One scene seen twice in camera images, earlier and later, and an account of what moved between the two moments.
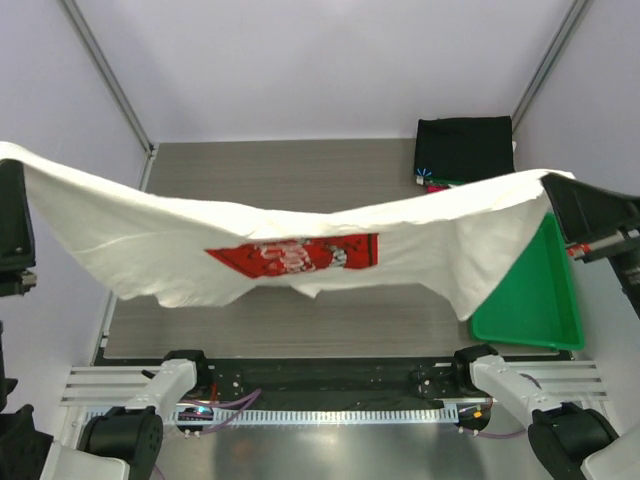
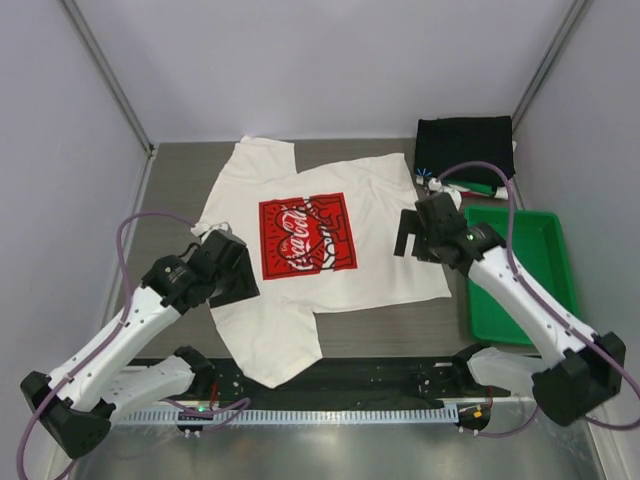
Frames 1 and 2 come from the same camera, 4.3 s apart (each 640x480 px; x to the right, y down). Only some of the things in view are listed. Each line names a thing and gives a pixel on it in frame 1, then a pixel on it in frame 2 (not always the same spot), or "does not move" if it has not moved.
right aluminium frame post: (574, 12) does not move
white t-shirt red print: (187, 252) -> (319, 240)
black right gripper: (585, 212) -> (409, 224)
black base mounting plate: (272, 382) does not move
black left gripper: (17, 236) -> (246, 286)
